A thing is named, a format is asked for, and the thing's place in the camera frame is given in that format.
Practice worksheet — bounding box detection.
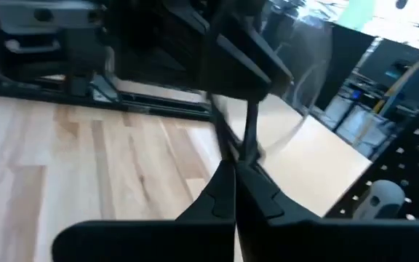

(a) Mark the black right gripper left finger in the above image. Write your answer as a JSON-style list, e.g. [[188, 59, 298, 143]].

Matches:
[[52, 159, 236, 262]]

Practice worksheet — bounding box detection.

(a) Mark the beige desk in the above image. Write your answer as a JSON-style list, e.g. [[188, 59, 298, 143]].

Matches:
[[216, 93, 373, 218]]

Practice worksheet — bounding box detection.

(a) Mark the black aluminium table frame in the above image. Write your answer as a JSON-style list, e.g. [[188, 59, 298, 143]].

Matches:
[[0, 60, 240, 162]]

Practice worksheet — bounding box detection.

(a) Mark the grey and black screwdriver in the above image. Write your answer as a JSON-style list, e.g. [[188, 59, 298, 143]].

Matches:
[[351, 178, 407, 221]]

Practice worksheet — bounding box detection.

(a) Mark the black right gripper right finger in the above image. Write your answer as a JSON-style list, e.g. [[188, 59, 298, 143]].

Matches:
[[235, 162, 419, 262]]

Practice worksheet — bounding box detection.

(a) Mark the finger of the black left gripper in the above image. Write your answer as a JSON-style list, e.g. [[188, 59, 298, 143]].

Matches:
[[230, 26, 294, 97], [201, 20, 272, 102]]

